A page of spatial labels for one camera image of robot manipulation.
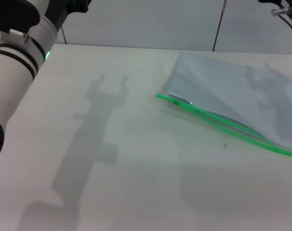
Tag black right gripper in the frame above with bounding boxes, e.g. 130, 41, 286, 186
257, 0, 292, 8

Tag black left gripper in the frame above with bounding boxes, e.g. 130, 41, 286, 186
43, 0, 92, 31

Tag transparent green-zip document bag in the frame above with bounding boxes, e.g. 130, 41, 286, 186
156, 51, 292, 159

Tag dark cable with metal plugs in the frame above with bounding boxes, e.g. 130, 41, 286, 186
271, 6, 292, 43

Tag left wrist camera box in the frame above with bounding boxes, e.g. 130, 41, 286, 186
0, 0, 50, 34

